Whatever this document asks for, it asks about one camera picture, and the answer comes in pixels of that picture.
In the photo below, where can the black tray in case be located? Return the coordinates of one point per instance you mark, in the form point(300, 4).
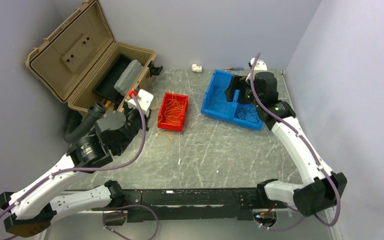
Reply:
point(105, 86)

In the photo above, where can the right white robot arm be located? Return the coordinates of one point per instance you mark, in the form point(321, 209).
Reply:
point(321, 187)

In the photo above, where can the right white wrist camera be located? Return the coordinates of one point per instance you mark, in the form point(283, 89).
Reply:
point(258, 66)

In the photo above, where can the grey plastic organizer box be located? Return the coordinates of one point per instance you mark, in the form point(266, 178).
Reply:
point(128, 77)

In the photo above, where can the blue double plastic bin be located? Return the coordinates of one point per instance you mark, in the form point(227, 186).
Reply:
point(215, 104)

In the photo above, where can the red handled screwdriver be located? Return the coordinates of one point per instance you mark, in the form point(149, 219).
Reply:
point(236, 69)

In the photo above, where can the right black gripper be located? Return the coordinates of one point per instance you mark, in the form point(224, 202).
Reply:
point(238, 83)

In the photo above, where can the yellow tools in case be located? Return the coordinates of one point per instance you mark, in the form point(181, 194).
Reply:
point(110, 105)

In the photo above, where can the white pipe elbow fitting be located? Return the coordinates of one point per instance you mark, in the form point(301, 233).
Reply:
point(196, 68)

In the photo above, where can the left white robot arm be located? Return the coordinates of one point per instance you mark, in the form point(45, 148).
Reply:
point(34, 208)

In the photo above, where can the tan open tool case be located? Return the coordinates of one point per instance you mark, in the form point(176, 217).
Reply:
point(75, 57)

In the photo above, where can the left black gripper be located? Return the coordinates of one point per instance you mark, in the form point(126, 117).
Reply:
point(128, 109)

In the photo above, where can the red small plastic bin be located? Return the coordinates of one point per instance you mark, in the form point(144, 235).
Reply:
point(172, 113)

